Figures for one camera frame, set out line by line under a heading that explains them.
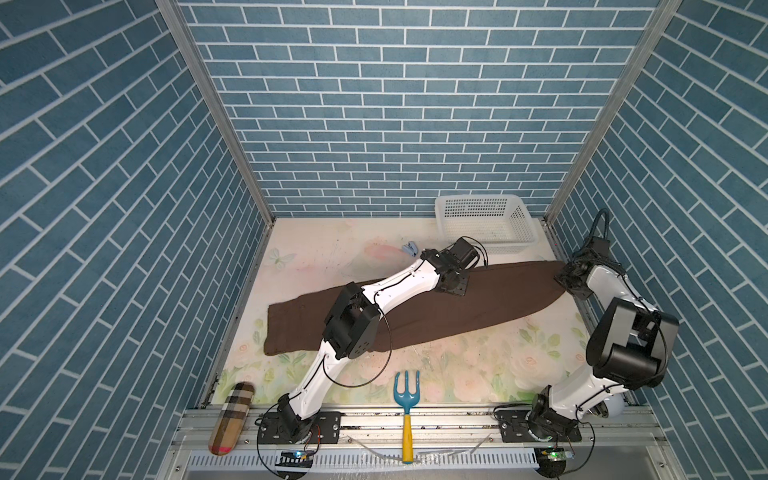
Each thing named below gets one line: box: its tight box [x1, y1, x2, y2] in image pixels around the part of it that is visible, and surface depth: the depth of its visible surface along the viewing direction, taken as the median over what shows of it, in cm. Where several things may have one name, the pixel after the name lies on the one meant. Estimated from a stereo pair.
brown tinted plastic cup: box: [208, 381, 256, 456], surface depth 74 cm
